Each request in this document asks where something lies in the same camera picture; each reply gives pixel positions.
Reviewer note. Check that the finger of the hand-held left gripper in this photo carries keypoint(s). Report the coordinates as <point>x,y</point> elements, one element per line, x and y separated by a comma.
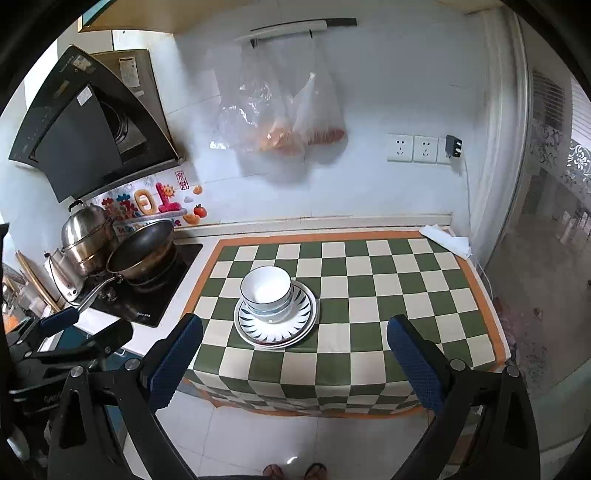
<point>60,318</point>
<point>92,339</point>

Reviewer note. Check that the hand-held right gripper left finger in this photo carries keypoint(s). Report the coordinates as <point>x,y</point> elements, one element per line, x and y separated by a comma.
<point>175,360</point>

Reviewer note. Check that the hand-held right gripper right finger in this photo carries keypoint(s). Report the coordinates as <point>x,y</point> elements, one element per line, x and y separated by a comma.
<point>415,364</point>

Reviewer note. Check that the white bowl with blue pattern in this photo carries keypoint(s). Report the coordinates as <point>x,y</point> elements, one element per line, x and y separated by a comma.
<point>277,313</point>

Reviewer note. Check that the white bowl with dark rim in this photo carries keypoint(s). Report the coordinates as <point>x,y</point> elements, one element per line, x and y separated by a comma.
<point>265,288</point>

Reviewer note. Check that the blue striped white plate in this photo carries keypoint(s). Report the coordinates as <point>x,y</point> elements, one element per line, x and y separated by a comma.
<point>300,318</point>

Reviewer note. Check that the wooden rolling pin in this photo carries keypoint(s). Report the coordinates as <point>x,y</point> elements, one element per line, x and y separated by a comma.
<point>37,279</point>

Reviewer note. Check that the black induction cooktop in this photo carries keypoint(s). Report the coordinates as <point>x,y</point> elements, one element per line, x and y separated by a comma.
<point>147,304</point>

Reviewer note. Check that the green checkered tablecloth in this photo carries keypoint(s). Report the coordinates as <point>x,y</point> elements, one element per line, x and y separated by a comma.
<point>369,300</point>

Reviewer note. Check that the steel steamer pot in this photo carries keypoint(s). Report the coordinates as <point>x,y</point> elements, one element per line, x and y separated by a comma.
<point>85,230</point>

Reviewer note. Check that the dark frying pan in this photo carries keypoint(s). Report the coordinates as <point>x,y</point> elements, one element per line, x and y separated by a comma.
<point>138,247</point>

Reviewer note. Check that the white paper towel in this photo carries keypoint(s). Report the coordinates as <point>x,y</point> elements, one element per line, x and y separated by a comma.
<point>445,240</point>

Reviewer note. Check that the person's right foot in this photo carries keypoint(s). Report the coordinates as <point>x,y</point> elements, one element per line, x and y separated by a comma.
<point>316,472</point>

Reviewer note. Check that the person's foot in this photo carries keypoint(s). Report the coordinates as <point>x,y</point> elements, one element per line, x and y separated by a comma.
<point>316,472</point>
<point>274,473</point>

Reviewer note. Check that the person's left foot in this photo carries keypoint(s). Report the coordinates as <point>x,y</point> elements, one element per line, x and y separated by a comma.
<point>274,473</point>

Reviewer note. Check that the black range hood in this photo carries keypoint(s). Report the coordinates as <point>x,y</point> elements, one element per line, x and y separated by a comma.
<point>78,129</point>

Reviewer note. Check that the black plug adapter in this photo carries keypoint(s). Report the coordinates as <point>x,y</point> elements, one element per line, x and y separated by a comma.
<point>454,146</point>

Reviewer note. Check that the large clear plastic bag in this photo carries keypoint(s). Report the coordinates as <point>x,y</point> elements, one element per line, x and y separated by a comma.
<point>263,115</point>

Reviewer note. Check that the small clear plastic bag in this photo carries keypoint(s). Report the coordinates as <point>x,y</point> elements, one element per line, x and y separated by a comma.
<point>323,115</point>

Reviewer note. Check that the colourful wall stickers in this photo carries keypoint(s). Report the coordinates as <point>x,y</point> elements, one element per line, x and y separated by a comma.
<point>143,203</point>

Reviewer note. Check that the white wall socket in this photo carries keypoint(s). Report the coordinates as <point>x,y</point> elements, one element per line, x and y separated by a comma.
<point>400,147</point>
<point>425,149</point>

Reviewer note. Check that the wall hook rail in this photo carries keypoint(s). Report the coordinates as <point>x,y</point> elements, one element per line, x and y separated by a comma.
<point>286,28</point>

